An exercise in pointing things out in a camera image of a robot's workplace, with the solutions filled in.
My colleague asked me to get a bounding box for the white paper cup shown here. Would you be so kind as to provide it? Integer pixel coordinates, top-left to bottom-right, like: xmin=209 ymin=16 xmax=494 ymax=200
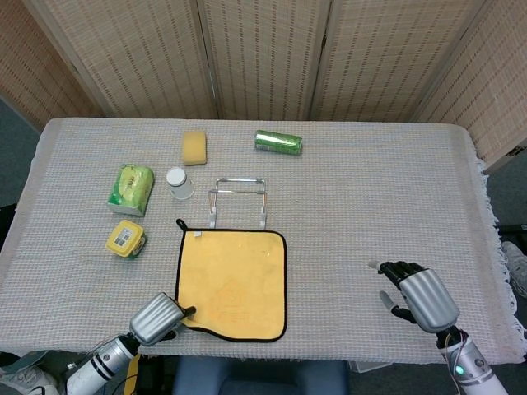
xmin=166 ymin=166 xmax=195 ymax=202

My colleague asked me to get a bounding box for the green drink can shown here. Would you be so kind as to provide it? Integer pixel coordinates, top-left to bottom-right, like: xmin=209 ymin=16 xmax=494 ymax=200
xmin=253 ymin=129 xmax=304 ymax=156

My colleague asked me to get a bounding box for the yellow sponge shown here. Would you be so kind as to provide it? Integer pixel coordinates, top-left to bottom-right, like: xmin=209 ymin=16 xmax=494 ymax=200
xmin=181 ymin=130 xmax=208 ymax=166

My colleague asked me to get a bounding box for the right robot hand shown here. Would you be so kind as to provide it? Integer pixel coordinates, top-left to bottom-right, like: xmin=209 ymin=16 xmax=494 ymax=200
xmin=367 ymin=259 xmax=461 ymax=334

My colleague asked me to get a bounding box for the green tissue pack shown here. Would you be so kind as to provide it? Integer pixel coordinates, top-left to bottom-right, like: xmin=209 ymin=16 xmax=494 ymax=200
xmin=107 ymin=163 xmax=156 ymax=218

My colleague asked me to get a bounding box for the woven folding screen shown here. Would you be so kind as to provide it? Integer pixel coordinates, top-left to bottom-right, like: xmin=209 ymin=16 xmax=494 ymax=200
xmin=0 ymin=0 xmax=527 ymax=174

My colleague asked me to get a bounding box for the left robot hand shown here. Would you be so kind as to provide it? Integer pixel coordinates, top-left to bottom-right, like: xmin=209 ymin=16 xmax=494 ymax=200
xmin=129 ymin=291 xmax=198 ymax=347

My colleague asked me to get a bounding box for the white sneaker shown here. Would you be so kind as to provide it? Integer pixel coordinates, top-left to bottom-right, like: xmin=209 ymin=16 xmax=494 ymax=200
xmin=0 ymin=364 xmax=58 ymax=395
xmin=501 ymin=240 xmax=527 ymax=297

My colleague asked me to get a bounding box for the yellow towel with black trim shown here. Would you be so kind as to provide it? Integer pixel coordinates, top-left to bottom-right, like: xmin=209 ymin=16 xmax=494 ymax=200
xmin=175 ymin=218 xmax=288 ymax=343

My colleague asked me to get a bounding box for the grey woven tablecloth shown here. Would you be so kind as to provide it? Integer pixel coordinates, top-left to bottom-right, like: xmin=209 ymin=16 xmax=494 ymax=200
xmin=0 ymin=118 xmax=522 ymax=367

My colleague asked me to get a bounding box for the green tub with yellow lid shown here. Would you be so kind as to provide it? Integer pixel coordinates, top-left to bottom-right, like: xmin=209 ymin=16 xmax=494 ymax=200
xmin=105 ymin=219 xmax=147 ymax=262

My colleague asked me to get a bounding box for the metal wire rack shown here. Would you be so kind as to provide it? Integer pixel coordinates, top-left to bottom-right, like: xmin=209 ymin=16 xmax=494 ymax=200
xmin=208 ymin=177 xmax=269 ymax=230

